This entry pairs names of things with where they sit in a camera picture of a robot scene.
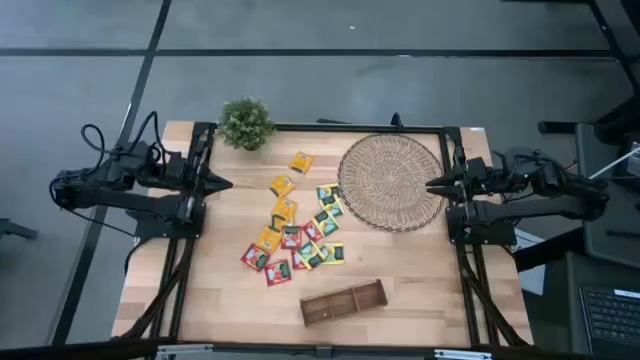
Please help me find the wooden compartment tray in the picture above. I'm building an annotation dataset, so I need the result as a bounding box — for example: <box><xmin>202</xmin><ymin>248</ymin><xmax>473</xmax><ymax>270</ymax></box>
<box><xmin>298</xmin><ymin>278</ymin><xmax>390</xmax><ymax>328</ymax></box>

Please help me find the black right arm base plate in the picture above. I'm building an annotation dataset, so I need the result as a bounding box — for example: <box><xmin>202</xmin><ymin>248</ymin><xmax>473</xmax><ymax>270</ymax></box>
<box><xmin>446</xmin><ymin>204</ymin><xmax>518</xmax><ymax>246</ymax></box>

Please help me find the white cord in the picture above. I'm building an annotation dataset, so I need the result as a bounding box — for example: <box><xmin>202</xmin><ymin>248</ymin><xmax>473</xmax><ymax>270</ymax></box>
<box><xmin>588</xmin><ymin>146</ymin><xmax>640</xmax><ymax>180</ymax></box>

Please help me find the small green potted plant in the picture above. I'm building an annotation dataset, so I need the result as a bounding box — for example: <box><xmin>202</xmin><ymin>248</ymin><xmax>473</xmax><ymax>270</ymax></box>
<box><xmin>217</xmin><ymin>96</ymin><xmax>277</xmax><ymax>152</ymax></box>

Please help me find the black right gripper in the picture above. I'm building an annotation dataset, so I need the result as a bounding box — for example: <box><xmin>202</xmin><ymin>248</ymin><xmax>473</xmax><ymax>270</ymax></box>
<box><xmin>425</xmin><ymin>165</ymin><xmax>494</xmax><ymax>204</ymax></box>

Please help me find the silver frame bracket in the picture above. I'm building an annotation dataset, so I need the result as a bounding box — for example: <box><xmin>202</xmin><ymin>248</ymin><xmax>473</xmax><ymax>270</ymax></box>
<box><xmin>433</xmin><ymin>348</ymin><xmax>494</xmax><ymax>360</ymax></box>
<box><xmin>156</xmin><ymin>343</ymin><xmax>215</xmax><ymax>359</ymax></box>

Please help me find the round woven placemat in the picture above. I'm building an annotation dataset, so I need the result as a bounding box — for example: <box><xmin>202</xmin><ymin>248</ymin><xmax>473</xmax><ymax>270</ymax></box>
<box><xmin>337</xmin><ymin>132</ymin><xmax>446</xmax><ymax>234</ymax></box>

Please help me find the grey cabinet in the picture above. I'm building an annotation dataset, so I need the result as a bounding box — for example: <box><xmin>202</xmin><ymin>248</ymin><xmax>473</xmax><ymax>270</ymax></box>
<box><xmin>574</xmin><ymin>122</ymin><xmax>640</xmax><ymax>269</ymax></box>

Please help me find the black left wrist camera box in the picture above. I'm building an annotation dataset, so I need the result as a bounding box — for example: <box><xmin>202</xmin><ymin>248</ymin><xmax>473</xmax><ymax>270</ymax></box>
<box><xmin>168</xmin><ymin>151</ymin><xmax>190</xmax><ymax>174</ymax></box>

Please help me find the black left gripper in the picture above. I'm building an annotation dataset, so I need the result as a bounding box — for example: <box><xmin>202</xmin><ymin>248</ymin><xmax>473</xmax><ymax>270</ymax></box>
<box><xmin>168</xmin><ymin>162</ymin><xmax>234</xmax><ymax>198</ymax></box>

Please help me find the yellow tea bag sachet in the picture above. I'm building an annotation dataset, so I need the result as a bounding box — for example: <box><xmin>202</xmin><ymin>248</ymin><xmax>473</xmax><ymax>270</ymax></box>
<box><xmin>269</xmin><ymin>174</ymin><xmax>297</xmax><ymax>198</ymax></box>
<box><xmin>288</xmin><ymin>150</ymin><xmax>316</xmax><ymax>175</ymax></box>
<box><xmin>270</xmin><ymin>196</ymin><xmax>300</xmax><ymax>231</ymax></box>
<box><xmin>255</xmin><ymin>225</ymin><xmax>284</xmax><ymax>254</ymax></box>

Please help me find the black cable bundle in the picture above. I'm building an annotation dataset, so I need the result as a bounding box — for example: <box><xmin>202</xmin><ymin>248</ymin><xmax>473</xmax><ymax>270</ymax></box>
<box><xmin>119</xmin><ymin>238</ymin><xmax>194</xmax><ymax>341</ymax></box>
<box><xmin>458</xmin><ymin>244</ymin><xmax>531</xmax><ymax>347</ymax></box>

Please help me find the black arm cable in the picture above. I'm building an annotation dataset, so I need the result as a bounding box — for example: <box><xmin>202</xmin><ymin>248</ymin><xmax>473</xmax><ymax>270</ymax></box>
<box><xmin>79</xmin><ymin>110</ymin><xmax>167</xmax><ymax>164</ymax></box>
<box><xmin>491</xmin><ymin>147</ymin><xmax>559</xmax><ymax>201</ymax></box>

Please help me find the black chair base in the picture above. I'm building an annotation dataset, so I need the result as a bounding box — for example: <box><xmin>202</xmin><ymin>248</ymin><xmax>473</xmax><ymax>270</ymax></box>
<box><xmin>537</xmin><ymin>0</ymin><xmax>640</xmax><ymax>146</ymax></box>

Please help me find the black chair foot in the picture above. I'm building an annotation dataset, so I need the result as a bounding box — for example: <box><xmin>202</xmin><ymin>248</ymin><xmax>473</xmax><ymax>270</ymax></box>
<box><xmin>0</xmin><ymin>217</ymin><xmax>40</xmax><ymax>241</ymax></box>

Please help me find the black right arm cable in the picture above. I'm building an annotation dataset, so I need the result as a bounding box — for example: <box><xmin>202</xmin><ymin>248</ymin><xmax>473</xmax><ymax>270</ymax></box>
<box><xmin>491</xmin><ymin>147</ymin><xmax>559</xmax><ymax>201</ymax></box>

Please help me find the green tea bag sachet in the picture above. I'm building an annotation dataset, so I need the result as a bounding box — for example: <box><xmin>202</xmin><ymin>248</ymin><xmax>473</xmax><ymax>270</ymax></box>
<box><xmin>315</xmin><ymin>182</ymin><xmax>342</xmax><ymax>204</ymax></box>
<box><xmin>319</xmin><ymin>241</ymin><xmax>346</xmax><ymax>266</ymax></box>
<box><xmin>312</xmin><ymin>209</ymin><xmax>342</xmax><ymax>238</ymax></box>
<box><xmin>298</xmin><ymin>240</ymin><xmax>327</xmax><ymax>271</ymax></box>
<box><xmin>319</xmin><ymin>197</ymin><xmax>346</xmax><ymax>219</ymax></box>

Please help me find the dark laptop keyboard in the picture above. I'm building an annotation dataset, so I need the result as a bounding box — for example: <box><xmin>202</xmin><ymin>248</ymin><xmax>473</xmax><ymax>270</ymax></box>
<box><xmin>578</xmin><ymin>284</ymin><xmax>640</xmax><ymax>359</ymax></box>

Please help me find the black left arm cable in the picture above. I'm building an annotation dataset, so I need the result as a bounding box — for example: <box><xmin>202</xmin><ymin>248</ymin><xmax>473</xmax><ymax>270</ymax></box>
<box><xmin>79</xmin><ymin>110</ymin><xmax>167</xmax><ymax>164</ymax></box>

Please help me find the dark grey desk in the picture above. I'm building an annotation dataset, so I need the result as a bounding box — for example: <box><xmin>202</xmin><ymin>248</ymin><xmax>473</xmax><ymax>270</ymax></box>
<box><xmin>519</xmin><ymin>249</ymin><xmax>640</xmax><ymax>360</ymax></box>

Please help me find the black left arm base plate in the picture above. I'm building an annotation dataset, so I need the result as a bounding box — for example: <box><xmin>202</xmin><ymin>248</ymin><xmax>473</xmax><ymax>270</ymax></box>
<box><xmin>133</xmin><ymin>209</ymin><xmax>206</xmax><ymax>240</ymax></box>

